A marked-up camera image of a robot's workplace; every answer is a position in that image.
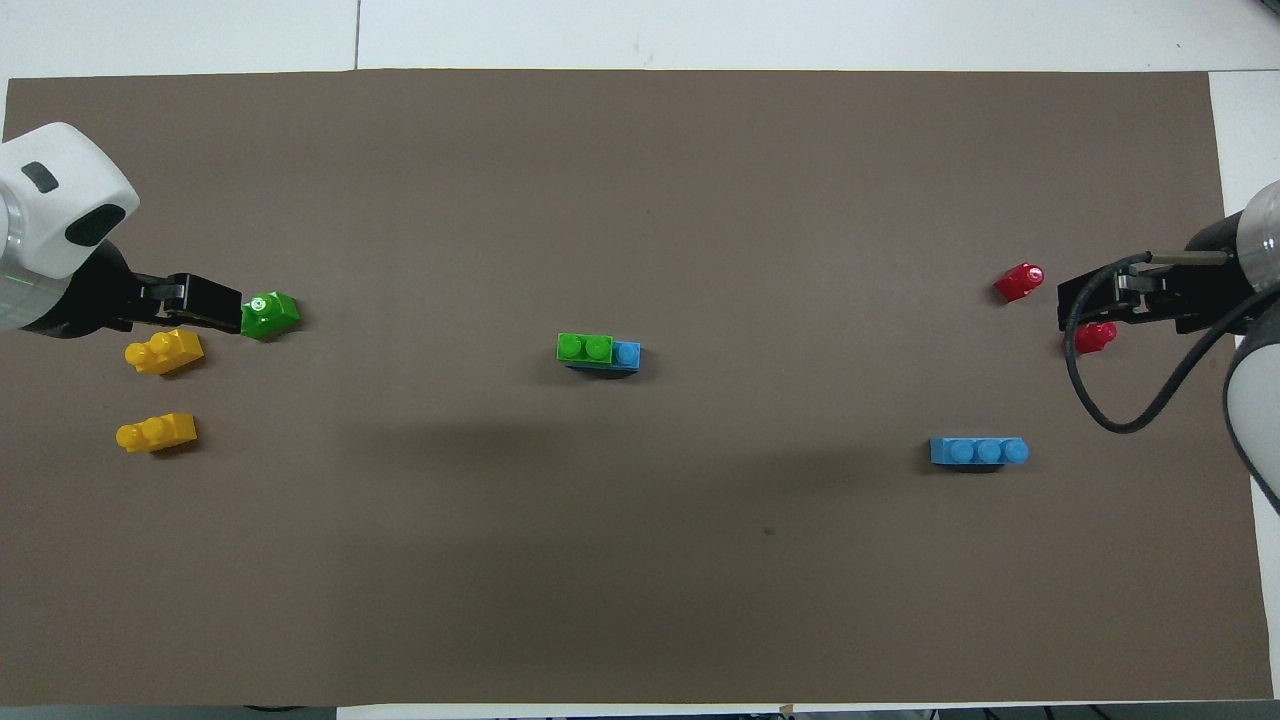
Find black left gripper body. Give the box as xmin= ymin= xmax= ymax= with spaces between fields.
xmin=25 ymin=242 xmax=167 ymax=339

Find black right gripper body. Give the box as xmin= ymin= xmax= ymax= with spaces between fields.
xmin=1164 ymin=214 xmax=1252 ymax=335

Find green two-stud toy brick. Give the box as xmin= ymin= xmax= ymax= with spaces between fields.
xmin=240 ymin=291 xmax=301 ymax=342
xmin=556 ymin=332 xmax=615 ymax=368

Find blue three-stud toy brick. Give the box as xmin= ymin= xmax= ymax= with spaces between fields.
xmin=929 ymin=436 xmax=1031 ymax=469
xmin=563 ymin=340 xmax=642 ymax=373

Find yellow two-stud toy brick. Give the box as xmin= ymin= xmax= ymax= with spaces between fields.
xmin=124 ymin=328 xmax=205 ymax=377
xmin=115 ymin=412 xmax=198 ymax=455

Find brown table mat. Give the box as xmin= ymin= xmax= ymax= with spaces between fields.
xmin=0 ymin=68 xmax=1273 ymax=709

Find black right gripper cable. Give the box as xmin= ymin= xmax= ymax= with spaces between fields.
xmin=1064 ymin=252 xmax=1280 ymax=435

